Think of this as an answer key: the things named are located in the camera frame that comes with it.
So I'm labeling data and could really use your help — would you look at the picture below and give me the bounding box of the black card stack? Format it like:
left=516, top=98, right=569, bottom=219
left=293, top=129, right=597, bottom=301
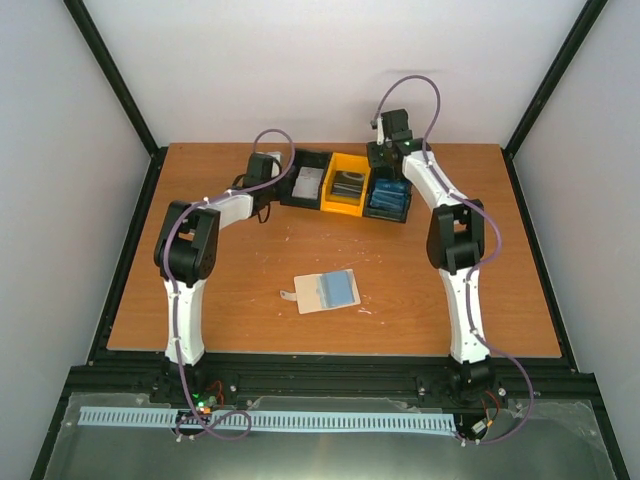
left=331, top=170, right=366, bottom=198

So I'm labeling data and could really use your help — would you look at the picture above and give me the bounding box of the beige card holder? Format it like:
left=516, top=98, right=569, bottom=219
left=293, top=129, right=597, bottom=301
left=280, top=269, right=361, bottom=315

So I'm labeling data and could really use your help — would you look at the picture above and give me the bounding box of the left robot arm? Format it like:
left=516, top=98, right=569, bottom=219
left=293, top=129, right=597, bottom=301
left=154, top=152, right=288, bottom=366

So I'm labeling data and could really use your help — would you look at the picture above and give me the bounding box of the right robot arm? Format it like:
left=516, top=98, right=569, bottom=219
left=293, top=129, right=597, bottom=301
left=367, top=109, right=495, bottom=405

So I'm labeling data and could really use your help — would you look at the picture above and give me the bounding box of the white card stack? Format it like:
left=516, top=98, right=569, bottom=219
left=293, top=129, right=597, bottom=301
left=291, top=167, right=324, bottom=201

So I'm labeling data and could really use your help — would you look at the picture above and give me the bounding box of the blue card stack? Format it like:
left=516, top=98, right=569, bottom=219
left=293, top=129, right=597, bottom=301
left=370, top=178, right=409, bottom=213

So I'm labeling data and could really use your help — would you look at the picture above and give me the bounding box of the black right card bin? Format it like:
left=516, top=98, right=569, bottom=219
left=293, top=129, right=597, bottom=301
left=363, top=169, right=412, bottom=223

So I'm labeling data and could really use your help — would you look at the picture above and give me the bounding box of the black card bin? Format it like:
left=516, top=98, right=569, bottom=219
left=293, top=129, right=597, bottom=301
left=280, top=149, right=332, bottom=210
left=363, top=169, right=412, bottom=223

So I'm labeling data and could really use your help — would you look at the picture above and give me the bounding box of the yellow middle card bin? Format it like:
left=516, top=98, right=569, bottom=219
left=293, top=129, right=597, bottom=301
left=320, top=153, right=371, bottom=217

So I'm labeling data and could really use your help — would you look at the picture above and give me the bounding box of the black left card bin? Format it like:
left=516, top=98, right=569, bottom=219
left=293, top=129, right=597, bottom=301
left=280, top=149, right=332, bottom=210

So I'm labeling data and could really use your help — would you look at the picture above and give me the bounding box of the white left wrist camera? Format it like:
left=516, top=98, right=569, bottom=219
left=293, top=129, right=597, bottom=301
left=266, top=151, right=282, bottom=178

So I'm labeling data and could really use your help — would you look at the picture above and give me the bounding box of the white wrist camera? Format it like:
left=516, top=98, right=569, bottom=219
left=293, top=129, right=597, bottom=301
left=266, top=151, right=282, bottom=178
left=370, top=113, right=386, bottom=146

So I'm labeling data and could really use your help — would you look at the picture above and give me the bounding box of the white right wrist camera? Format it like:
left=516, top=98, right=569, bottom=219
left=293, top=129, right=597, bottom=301
left=370, top=113, right=386, bottom=146

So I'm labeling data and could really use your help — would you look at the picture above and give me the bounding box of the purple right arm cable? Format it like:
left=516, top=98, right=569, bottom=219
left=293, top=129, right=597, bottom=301
left=368, top=74, right=535, bottom=447

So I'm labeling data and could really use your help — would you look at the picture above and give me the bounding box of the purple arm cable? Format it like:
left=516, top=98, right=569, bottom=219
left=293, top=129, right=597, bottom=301
left=368, top=74, right=535, bottom=447
left=164, top=128, right=296, bottom=441

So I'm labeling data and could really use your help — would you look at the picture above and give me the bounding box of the black frame post left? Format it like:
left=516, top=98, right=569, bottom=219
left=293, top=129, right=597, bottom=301
left=63, top=0, right=169, bottom=157

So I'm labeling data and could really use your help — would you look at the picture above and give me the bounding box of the black frame post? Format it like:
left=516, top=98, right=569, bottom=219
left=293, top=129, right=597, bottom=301
left=63, top=0, right=169, bottom=157
left=503, top=0, right=609, bottom=157

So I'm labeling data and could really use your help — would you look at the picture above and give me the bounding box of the black frame post right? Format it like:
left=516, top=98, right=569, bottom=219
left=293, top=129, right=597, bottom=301
left=503, top=0, right=609, bottom=157

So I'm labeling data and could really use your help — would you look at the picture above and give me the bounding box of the black front frame rail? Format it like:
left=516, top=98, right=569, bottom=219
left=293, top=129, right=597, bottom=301
left=63, top=352, right=603, bottom=412

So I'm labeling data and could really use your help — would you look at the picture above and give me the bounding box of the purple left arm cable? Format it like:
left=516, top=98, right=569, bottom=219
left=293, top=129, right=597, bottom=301
left=164, top=128, right=296, bottom=441

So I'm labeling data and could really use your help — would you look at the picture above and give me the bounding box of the light blue cable duct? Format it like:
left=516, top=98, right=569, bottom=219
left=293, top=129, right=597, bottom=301
left=77, top=406, right=456, bottom=435

